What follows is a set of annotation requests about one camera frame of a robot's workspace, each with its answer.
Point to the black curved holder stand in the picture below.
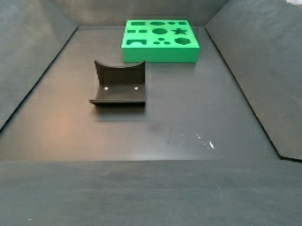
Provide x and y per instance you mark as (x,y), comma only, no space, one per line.
(122,84)

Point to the green shape-sorter block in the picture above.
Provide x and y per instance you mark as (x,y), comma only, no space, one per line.
(159,40)

